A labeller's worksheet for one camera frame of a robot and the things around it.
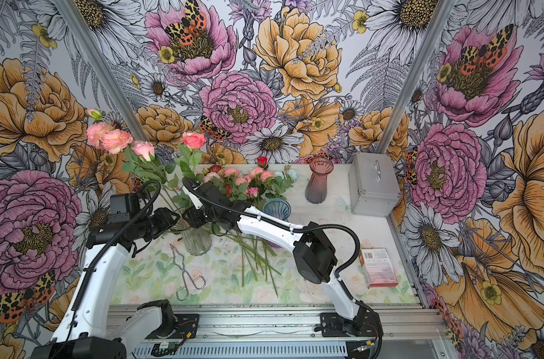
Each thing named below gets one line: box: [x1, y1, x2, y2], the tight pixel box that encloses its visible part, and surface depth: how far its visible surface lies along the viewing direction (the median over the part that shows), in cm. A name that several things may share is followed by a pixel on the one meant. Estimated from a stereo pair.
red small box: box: [358, 247, 400, 289], surface depth 84 cm
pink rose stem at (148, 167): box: [122, 140, 181, 215], surface depth 67 cm
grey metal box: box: [348, 151, 403, 218], surface depth 98 cm
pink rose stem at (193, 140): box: [174, 131, 207, 180], surface depth 74 cm
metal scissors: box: [169, 243, 207, 302], surface depth 86 cm
